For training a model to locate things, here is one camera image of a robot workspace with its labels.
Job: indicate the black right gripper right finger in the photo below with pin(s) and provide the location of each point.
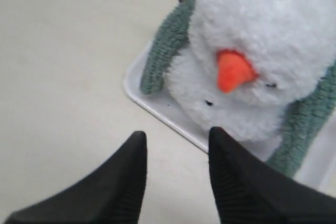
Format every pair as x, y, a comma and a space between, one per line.
246, 190

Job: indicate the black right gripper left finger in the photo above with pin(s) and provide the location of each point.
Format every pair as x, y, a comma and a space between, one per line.
113, 193

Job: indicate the white plush snowman toy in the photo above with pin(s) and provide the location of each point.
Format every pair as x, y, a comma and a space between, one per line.
246, 61

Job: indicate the green fuzzy scarf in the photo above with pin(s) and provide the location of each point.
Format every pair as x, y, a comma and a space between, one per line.
303, 121

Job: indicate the white rectangular tray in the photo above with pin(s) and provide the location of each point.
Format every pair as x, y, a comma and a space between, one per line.
317, 170

